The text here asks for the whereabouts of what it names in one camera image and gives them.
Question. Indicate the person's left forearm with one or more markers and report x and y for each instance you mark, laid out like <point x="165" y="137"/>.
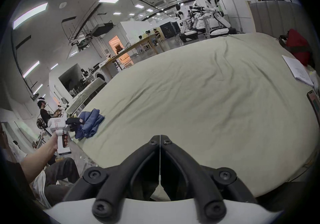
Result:
<point x="37" y="161"/>

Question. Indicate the dark blue garment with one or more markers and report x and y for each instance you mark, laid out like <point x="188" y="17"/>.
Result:
<point x="90" y="123"/>

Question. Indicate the red bag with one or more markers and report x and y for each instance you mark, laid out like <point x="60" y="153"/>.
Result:
<point x="297" y="42"/>

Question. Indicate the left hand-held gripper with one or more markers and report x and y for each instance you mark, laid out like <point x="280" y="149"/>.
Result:
<point x="57" y="124"/>

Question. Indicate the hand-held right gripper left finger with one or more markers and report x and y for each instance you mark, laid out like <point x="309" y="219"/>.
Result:
<point x="117" y="183"/>

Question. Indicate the group of people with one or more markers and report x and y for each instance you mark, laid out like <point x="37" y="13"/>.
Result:
<point x="150" y="34"/>

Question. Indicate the black phone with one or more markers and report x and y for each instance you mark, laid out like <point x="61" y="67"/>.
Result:
<point x="314" y="100"/>

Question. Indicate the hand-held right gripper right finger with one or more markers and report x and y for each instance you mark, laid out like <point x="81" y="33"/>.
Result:
<point x="200" y="183"/>

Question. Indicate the long wooden table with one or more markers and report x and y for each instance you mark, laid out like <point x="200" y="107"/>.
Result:
<point x="132" y="49"/>

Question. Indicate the white notebook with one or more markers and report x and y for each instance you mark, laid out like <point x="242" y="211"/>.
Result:
<point x="297" y="69"/>

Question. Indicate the person's body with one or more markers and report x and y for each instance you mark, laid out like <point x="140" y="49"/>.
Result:
<point x="13" y="180"/>

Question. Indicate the person's left hand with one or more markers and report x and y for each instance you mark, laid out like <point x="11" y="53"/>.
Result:
<point x="53" y="144"/>

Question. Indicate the person's legs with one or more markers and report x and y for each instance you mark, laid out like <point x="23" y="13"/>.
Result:
<point x="61" y="170"/>

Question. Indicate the padded grey headboard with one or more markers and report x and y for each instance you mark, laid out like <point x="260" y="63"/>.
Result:
<point x="275" y="18"/>

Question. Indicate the white washing machine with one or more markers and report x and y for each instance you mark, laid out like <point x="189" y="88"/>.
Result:
<point x="99" y="77"/>

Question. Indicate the white humanoid robot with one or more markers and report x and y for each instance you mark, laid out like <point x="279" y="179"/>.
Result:
<point x="186" y="25"/>
<point x="217" y="15"/>

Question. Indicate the black cabinet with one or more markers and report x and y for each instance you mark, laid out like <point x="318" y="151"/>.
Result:
<point x="170" y="30"/>

